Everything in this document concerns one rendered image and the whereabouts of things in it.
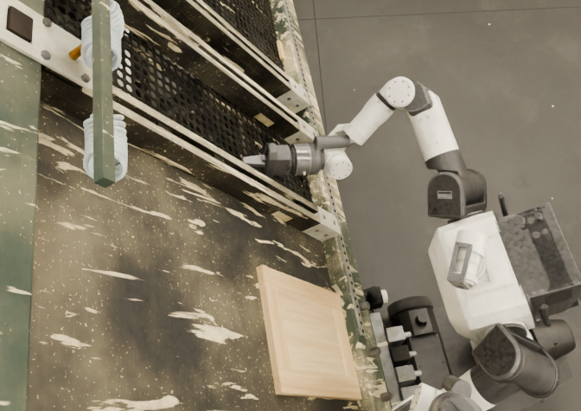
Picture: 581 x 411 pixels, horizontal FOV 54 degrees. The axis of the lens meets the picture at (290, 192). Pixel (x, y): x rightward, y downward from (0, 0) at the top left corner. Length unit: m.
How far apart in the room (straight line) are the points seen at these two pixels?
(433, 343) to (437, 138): 1.24
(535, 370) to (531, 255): 0.25
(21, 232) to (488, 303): 0.97
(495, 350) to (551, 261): 0.23
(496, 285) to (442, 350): 1.18
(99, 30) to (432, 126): 0.87
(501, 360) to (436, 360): 1.20
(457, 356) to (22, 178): 2.02
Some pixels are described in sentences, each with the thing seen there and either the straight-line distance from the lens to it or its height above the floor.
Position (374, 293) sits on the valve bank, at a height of 0.79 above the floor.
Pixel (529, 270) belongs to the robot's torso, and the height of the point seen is 1.39.
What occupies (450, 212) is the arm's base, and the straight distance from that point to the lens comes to 1.45.
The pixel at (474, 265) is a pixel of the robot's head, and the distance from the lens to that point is 1.30.
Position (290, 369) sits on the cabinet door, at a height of 1.19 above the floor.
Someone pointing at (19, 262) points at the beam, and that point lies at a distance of 0.85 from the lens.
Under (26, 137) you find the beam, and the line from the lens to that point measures 0.94.
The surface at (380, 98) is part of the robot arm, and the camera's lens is 1.55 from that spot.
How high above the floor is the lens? 2.59
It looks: 62 degrees down
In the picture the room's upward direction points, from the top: 1 degrees counter-clockwise
